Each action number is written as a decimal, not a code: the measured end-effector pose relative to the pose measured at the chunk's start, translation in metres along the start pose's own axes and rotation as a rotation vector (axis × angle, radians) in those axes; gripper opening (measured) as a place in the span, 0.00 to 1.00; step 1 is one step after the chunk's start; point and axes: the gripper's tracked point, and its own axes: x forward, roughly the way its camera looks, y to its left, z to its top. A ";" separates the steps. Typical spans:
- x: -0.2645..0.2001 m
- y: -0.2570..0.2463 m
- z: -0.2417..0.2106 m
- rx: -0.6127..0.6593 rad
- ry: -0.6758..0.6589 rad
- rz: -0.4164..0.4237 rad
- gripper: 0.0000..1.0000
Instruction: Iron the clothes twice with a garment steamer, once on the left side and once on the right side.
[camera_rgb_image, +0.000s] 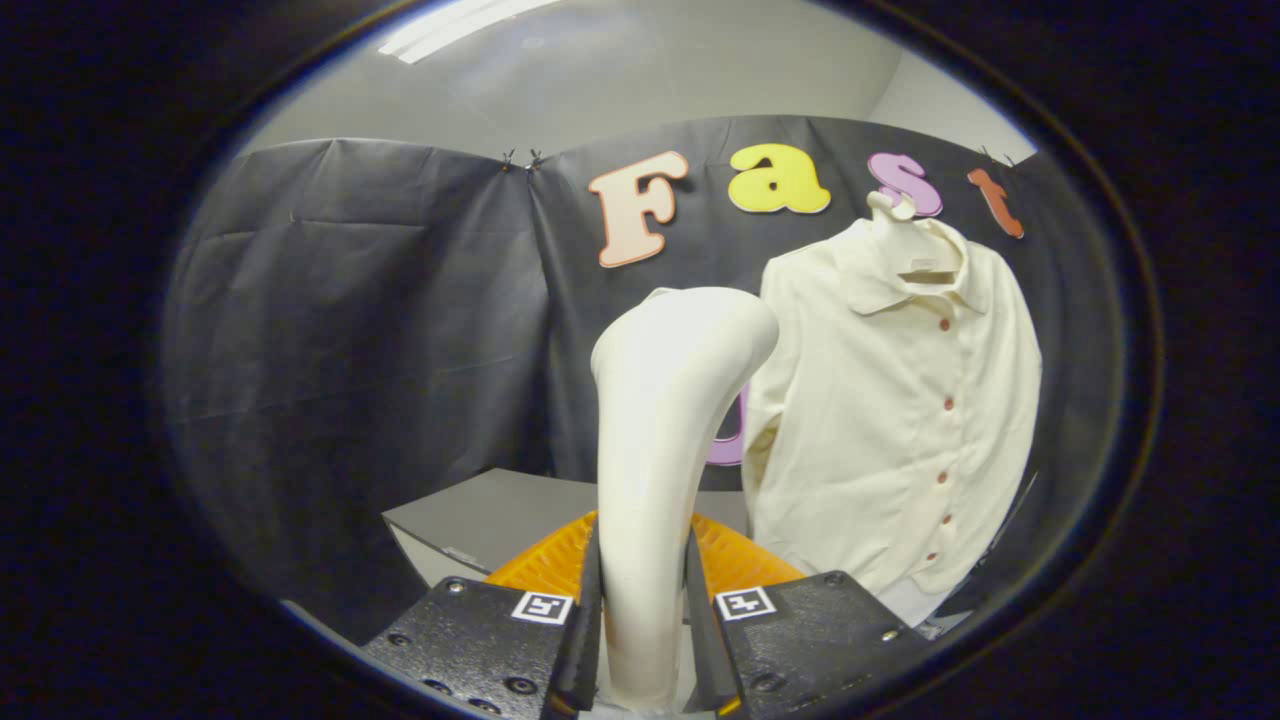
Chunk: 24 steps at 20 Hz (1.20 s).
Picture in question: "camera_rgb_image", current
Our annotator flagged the white plastic hanger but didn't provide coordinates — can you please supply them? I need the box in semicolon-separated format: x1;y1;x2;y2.
866;190;967;287

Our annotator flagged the black backdrop cloth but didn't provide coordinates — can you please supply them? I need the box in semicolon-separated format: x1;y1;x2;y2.
160;115;1153;646

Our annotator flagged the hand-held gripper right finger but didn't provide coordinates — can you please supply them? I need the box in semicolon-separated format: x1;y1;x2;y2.
685;512;933;719

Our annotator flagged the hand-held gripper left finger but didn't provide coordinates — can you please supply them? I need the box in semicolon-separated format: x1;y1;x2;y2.
362;511;605;720

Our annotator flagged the cream button-up shirt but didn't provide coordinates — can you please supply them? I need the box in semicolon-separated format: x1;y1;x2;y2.
742;215;1043;601

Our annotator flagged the ceiling light panel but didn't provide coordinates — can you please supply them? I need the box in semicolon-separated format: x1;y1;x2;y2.
378;0;563;65

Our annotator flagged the white garment steamer with hose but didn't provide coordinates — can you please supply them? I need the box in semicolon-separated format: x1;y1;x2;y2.
590;287;781;713

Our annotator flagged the grey cabinet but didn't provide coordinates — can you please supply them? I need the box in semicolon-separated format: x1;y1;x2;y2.
382;468;751;591

